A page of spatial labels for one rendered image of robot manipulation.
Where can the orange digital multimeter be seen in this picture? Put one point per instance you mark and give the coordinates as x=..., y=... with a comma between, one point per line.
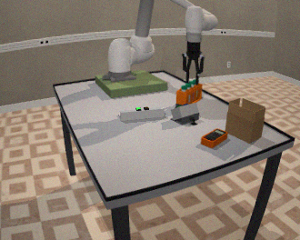
x=214, y=138

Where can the brown cardboard box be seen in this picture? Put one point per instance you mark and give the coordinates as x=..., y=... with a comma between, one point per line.
x=243, y=123

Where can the black table edge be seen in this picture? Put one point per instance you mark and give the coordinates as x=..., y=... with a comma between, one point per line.
x=154, y=187

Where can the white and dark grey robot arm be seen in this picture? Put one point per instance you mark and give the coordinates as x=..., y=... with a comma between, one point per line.
x=122, y=54

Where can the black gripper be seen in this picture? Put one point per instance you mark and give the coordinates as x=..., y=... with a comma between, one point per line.
x=195, y=47

